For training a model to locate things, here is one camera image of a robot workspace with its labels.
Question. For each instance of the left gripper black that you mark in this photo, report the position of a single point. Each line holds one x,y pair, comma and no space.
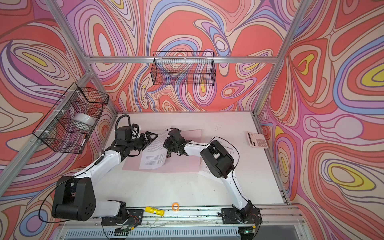
144,140

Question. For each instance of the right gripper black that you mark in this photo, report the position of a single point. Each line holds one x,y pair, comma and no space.
166,144

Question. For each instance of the printed paper sheet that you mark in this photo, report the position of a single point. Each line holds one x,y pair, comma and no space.
221,157
154,156

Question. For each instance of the pink folder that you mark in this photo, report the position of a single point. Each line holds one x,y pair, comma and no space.
173,164

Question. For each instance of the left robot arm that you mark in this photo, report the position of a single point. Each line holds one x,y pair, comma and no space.
75,197

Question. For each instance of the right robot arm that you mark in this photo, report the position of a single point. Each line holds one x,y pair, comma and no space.
239,199

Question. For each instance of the white tape roll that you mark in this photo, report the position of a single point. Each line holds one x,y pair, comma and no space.
84,119

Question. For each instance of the yellow glue stick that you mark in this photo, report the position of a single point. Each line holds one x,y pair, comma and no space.
155,211

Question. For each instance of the pink calculator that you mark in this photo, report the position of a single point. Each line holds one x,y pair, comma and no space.
256,140

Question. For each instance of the black wire basket back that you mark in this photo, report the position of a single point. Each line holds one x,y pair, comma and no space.
183,68

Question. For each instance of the black wire basket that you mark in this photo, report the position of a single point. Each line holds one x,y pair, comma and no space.
59,132
183,68

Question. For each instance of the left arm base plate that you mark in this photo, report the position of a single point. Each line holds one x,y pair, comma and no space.
132,218

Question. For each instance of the black wire basket left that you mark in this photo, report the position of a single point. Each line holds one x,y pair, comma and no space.
59,132

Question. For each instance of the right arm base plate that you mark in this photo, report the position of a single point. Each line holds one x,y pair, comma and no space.
234,216

